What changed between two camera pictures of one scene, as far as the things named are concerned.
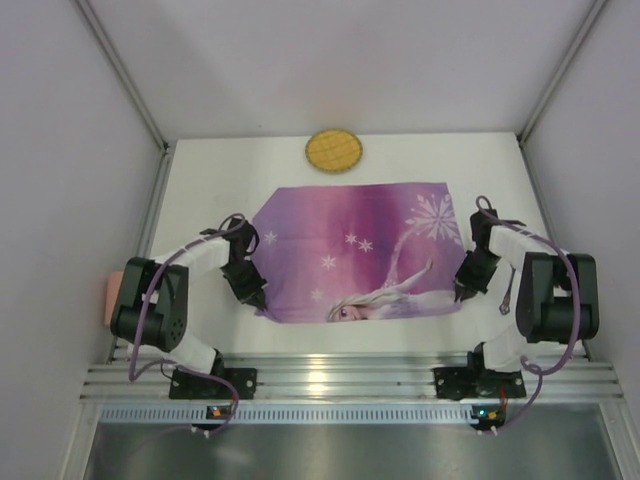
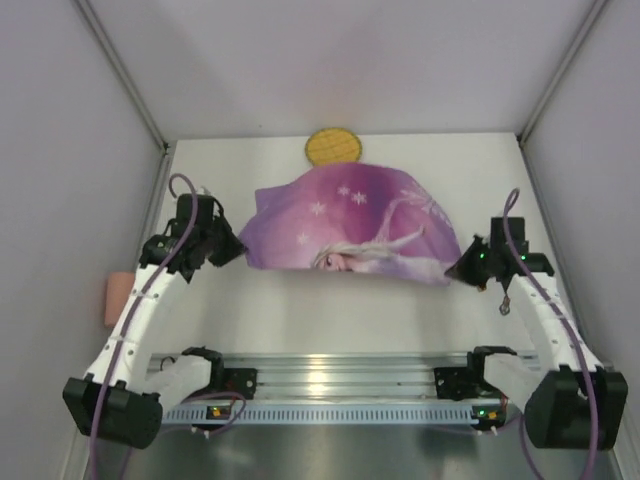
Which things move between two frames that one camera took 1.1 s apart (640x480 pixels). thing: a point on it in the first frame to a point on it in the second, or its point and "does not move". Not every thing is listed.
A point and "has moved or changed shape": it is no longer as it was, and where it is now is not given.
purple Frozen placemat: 357,252 has moved or changed shape
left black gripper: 248,283 to 216,244
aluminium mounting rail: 352,378 does not move
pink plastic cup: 113,283 does not move
